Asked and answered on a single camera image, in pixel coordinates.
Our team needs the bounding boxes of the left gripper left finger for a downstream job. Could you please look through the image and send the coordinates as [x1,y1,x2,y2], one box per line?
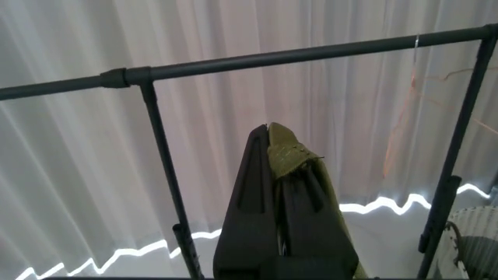
[212,123,279,278]

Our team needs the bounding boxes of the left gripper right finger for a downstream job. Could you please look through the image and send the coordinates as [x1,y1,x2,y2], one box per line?
[275,162,359,278]

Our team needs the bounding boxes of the green printed shirt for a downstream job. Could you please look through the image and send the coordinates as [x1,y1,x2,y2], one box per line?
[266,121,369,279]

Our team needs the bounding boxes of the white laundry basket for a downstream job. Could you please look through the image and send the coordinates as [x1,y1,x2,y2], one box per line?
[427,205,498,279]

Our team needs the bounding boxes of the black clothes rack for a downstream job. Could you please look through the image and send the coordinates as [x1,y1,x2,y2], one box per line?
[0,23,498,279]

